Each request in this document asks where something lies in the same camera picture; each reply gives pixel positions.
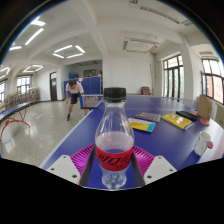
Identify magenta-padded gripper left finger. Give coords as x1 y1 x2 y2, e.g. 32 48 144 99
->
46 143 98 187

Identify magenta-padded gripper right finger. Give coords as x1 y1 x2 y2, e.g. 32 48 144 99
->
131 145 178 187

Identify clear bottle with red label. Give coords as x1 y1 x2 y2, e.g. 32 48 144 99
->
94 87 135 190

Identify blue and yellow book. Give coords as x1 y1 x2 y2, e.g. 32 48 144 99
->
127 117 157 133

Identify white mug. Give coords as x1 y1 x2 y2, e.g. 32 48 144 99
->
194 131 212 157

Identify grey purple book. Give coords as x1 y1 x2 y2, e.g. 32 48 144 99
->
134 111 162 123

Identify red table tennis paddle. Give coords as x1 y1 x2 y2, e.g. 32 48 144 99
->
199 117 211 126

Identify table tennis net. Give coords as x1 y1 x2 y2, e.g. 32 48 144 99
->
79 94 104 110

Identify brown cardboard box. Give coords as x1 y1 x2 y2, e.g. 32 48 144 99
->
197 94 213 122

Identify blue table with red legs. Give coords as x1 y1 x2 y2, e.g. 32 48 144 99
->
0 101 32 148

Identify brown armchair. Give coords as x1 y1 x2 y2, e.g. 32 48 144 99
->
140 86 153 96

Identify person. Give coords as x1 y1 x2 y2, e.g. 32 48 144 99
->
64 79 88 122

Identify dark brown door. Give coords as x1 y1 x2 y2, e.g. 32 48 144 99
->
49 71 58 102

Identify folded blue table tennis tables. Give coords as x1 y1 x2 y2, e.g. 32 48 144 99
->
63 75 102 96

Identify black framed glass door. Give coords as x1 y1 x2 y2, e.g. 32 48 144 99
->
162 54 185 99

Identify large black framed window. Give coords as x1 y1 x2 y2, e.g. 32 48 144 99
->
200 58 224 105

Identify ceiling air conditioner unit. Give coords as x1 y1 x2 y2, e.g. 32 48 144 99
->
121 34 160 54

